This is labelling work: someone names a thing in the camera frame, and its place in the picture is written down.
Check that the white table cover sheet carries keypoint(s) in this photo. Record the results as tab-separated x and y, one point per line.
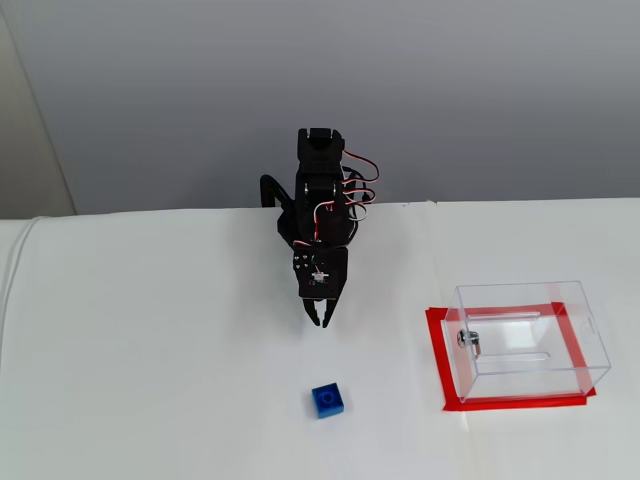
150	350

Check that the red tape frame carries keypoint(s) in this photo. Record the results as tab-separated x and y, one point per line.
435	345

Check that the blue lego brick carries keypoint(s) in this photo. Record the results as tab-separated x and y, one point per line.
327	400

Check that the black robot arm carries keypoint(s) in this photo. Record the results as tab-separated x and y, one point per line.
320	155

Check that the silver metal box lock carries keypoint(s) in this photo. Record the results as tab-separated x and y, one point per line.
467	338

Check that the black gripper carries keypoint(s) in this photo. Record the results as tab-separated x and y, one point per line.
336	286

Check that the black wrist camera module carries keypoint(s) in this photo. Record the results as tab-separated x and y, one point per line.
330	265

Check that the black table clamp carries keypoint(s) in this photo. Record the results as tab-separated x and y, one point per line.
272	185

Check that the transparent plastic box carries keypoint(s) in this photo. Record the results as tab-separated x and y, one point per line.
590	350

